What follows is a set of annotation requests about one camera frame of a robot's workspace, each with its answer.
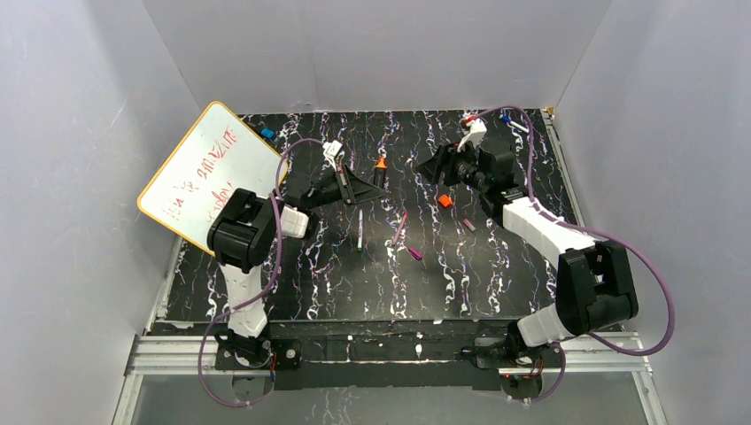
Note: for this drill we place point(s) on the orange marker cap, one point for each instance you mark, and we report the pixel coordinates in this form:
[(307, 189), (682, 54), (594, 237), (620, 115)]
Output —
[(445, 201)]

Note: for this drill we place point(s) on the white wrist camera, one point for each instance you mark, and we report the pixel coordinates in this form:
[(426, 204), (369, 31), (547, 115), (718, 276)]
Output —
[(333, 152), (474, 130)]

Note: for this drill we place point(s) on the mauve pen cap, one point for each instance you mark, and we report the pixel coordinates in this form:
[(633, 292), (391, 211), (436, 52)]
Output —
[(469, 225)]

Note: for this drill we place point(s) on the blue marker cap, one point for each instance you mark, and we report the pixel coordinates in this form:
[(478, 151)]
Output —
[(268, 133)]

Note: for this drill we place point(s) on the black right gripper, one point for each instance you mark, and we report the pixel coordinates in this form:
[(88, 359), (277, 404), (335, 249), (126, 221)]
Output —
[(447, 166)]

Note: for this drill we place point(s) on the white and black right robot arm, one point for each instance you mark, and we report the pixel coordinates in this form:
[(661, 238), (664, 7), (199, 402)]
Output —
[(594, 283)]

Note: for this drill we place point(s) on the magenta pen cap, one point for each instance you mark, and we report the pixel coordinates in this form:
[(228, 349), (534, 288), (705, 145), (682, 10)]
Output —
[(415, 253)]

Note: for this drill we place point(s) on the black orange highlighter marker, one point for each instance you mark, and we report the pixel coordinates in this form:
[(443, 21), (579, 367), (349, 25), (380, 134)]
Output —
[(380, 172)]

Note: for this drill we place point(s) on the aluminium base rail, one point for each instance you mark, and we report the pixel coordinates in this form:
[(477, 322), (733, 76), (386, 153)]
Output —
[(188, 355)]

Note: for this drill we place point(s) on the white blue marker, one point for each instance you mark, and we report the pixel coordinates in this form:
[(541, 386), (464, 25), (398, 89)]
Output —
[(505, 118)]

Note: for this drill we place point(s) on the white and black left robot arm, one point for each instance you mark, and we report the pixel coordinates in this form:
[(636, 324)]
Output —
[(241, 239)]

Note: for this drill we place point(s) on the yellow framed whiteboard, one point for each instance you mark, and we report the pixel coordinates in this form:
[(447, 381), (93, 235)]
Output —
[(218, 155)]

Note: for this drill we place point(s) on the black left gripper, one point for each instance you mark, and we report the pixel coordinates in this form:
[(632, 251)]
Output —
[(343, 186)]

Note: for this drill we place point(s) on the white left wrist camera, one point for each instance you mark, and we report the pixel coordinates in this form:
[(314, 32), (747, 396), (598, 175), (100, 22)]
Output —
[(333, 152)]

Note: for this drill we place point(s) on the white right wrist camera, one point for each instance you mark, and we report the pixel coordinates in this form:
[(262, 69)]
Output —
[(474, 130)]

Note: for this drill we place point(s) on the white green thin pen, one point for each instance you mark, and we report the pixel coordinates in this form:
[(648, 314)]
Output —
[(360, 233)]

